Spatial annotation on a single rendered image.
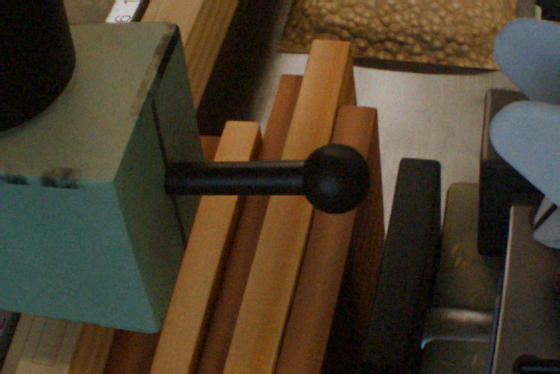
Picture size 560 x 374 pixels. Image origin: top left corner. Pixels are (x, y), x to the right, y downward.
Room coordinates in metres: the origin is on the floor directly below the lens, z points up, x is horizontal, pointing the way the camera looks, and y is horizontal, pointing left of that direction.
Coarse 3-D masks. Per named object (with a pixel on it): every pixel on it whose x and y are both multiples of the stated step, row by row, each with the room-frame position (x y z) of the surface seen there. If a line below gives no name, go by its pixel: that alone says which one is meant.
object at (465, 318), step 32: (416, 160) 0.29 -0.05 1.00; (416, 192) 0.27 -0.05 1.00; (416, 224) 0.26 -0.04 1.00; (384, 256) 0.25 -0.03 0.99; (416, 256) 0.24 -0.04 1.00; (384, 288) 0.23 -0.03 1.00; (416, 288) 0.23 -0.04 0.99; (384, 320) 0.22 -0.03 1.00; (416, 320) 0.22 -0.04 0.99; (448, 320) 0.24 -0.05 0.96; (480, 320) 0.24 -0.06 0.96; (384, 352) 0.21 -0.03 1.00; (416, 352) 0.22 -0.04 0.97
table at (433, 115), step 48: (240, 0) 0.52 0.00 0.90; (288, 0) 0.51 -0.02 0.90; (528, 0) 0.49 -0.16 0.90; (240, 48) 0.48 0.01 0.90; (240, 96) 0.44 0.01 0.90; (384, 96) 0.42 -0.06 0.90; (432, 96) 0.42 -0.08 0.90; (480, 96) 0.42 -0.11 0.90; (384, 144) 0.39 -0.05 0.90; (432, 144) 0.39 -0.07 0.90; (480, 144) 0.38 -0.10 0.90; (384, 192) 0.36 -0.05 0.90; (384, 240) 0.34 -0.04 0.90
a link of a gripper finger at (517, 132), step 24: (504, 120) 0.22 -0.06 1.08; (528, 120) 0.21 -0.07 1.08; (552, 120) 0.21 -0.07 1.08; (504, 144) 0.22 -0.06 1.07; (528, 144) 0.21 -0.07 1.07; (552, 144) 0.21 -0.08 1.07; (528, 168) 0.21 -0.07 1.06; (552, 168) 0.21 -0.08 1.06; (552, 192) 0.21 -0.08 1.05; (552, 216) 0.23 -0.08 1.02; (552, 240) 0.22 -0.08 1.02
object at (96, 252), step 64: (128, 64) 0.27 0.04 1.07; (64, 128) 0.25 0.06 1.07; (128, 128) 0.24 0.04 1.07; (192, 128) 0.28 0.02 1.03; (0, 192) 0.23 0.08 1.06; (64, 192) 0.23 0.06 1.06; (128, 192) 0.23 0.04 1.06; (0, 256) 0.24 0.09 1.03; (64, 256) 0.23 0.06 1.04; (128, 256) 0.22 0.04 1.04; (128, 320) 0.22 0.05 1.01
